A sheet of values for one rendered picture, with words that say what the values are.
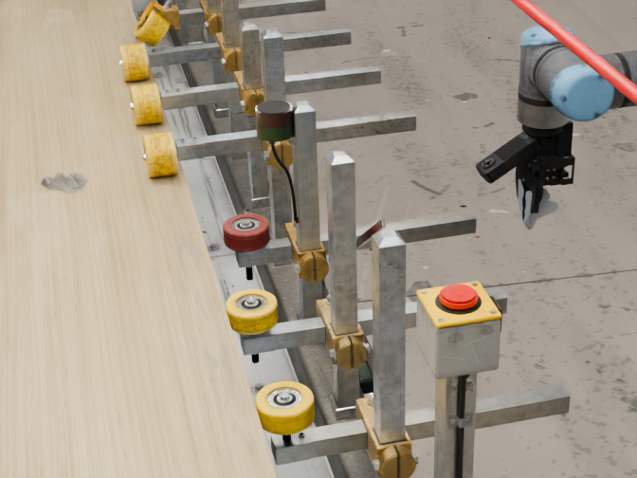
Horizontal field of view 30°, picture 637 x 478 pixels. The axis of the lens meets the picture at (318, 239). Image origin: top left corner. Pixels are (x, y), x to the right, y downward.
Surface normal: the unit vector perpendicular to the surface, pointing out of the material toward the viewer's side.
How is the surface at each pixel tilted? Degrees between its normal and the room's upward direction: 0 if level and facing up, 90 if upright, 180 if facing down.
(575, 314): 0
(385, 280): 90
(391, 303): 90
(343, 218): 90
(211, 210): 0
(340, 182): 90
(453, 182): 0
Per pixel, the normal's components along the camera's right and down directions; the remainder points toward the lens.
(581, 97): 0.13, 0.48
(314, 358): -0.04, -0.87
